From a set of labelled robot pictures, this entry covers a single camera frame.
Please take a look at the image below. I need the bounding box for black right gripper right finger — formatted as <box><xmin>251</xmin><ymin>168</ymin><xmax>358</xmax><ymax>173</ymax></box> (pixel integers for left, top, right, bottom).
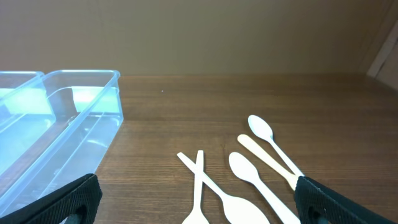
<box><xmin>294</xmin><ymin>176</ymin><xmax>394</xmax><ymax>224</ymax></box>

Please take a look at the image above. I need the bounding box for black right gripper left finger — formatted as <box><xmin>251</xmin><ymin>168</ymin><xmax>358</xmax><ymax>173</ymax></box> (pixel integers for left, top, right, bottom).
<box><xmin>1</xmin><ymin>174</ymin><xmax>103</xmax><ymax>224</ymax></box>

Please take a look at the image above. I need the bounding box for yellow plastic spoon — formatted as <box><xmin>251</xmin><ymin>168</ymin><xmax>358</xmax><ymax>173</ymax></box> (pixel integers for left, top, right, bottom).
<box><xmin>237</xmin><ymin>134</ymin><xmax>298</xmax><ymax>190</ymax></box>

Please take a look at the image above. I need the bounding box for white spoon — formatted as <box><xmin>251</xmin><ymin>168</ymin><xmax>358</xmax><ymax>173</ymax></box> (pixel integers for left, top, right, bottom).
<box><xmin>248</xmin><ymin>114</ymin><xmax>304</xmax><ymax>176</ymax></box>
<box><xmin>229</xmin><ymin>152</ymin><xmax>301</xmax><ymax>224</ymax></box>

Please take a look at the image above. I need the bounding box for white spoon crossed large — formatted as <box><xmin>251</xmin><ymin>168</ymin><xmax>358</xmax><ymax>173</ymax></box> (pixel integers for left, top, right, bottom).
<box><xmin>177</xmin><ymin>152</ymin><xmax>270</xmax><ymax>224</ymax></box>

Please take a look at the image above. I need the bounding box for white spoon crossed small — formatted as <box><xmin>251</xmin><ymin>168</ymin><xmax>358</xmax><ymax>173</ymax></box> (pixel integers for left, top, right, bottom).
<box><xmin>182</xmin><ymin>150</ymin><xmax>209</xmax><ymax>224</ymax></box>

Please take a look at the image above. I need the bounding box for clear right plastic container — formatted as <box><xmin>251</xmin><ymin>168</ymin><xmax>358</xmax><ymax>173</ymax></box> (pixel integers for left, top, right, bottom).
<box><xmin>1</xmin><ymin>70</ymin><xmax>124</xmax><ymax>216</ymax></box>

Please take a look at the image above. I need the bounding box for clear plastic container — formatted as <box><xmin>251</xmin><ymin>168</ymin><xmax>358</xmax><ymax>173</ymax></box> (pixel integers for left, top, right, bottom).
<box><xmin>1</xmin><ymin>71</ymin><xmax>55</xmax><ymax>173</ymax></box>
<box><xmin>1</xmin><ymin>70</ymin><xmax>124</xmax><ymax>216</ymax></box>

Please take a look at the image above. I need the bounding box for clear left plastic container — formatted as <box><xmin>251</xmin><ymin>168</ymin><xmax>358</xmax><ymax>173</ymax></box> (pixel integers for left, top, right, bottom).
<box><xmin>1</xmin><ymin>71</ymin><xmax>55</xmax><ymax>173</ymax></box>

